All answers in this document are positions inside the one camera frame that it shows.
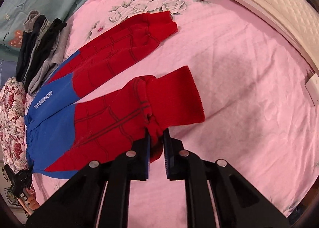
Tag black folded pants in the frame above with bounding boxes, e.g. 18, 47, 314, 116
23, 18, 67, 92
16, 10, 46, 82

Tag black folded pants top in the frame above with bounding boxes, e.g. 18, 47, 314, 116
16, 10, 46, 82

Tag blue plaid pillow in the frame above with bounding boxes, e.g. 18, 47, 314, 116
0, 60, 17, 88

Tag pink floral bed sheet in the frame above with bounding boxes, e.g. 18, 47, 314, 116
24, 0, 319, 228

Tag person's left hand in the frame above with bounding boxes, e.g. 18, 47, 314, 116
17, 188, 40, 215

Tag cream quilted pillow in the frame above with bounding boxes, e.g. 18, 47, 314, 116
235, 0, 318, 72

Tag black folded pants middle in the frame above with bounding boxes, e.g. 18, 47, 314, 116
23, 18, 67, 92

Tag grey folded pants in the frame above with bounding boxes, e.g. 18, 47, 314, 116
27, 24, 72, 96

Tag red floral folded quilt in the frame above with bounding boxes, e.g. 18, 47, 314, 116
1, 77, 28, 173

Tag white charger adapter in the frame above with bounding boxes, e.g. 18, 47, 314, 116
305, 72, 319, 107

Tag blue and red pants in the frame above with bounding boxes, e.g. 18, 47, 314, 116
25, 11, 205, 179

